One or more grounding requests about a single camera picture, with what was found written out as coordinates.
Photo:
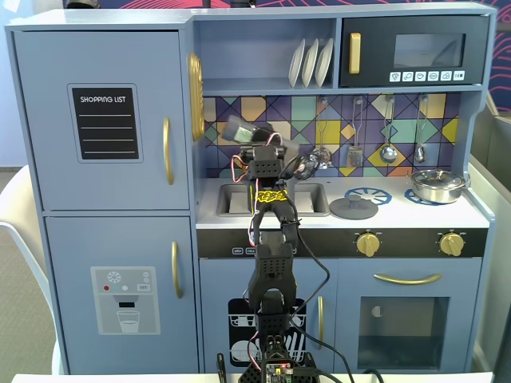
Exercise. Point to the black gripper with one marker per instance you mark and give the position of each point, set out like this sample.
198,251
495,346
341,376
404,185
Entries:
242,132

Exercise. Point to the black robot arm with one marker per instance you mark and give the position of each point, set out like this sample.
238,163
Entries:
273,271

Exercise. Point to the metal skimmer spoon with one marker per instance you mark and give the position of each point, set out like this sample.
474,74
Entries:
322,157

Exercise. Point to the white toy plate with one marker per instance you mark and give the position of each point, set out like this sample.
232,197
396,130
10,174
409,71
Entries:
296,65
324,61
309,64

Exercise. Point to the gold toy phone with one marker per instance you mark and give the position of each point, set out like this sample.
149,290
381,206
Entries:
195,95

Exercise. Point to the blue toy kitchen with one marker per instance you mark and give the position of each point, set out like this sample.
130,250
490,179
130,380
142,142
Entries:
255,52

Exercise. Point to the gray sink basin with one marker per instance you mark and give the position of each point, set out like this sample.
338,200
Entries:
223,199

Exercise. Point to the metal slotted spatula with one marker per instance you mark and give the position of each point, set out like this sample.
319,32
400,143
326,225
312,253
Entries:
354,157

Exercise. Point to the gray pot lid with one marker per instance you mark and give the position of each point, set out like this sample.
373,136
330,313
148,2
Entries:
353,209

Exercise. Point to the metal ladle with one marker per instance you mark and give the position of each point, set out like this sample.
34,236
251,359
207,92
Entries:
387,153

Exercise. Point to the black toy microwave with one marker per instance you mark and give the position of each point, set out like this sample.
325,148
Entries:
379,40

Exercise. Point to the gold stove knob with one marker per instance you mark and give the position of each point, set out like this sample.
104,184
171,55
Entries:
368,243
452,243

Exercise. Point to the blue door with dishes print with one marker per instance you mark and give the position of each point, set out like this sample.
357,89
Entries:
223,279

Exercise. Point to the blue oven door with window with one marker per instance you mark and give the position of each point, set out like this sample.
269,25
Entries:
351,287

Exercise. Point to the stainless steel pot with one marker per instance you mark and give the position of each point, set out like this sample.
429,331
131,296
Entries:
437,189

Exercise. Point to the blue door with shopping list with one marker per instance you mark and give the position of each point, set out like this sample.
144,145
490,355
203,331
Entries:
48,119

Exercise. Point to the blue door with dispenser print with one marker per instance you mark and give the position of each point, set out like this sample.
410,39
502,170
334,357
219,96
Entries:
80,247

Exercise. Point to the black rounded device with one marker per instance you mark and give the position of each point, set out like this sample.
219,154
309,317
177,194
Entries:
81,3

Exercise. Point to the black table clamp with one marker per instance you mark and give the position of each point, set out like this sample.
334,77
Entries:
311,361
221,367

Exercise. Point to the motor controller board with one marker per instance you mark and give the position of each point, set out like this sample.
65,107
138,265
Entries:
275,370

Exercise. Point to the white curved chair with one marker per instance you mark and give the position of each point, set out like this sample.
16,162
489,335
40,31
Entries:
12,199

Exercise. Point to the gray desk divider panel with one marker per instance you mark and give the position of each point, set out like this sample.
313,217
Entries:
491,259

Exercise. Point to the black mount bracket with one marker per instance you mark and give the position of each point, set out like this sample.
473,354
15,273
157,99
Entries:
241,3

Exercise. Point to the robot arm base mount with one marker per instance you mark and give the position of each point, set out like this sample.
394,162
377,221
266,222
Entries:
249,373

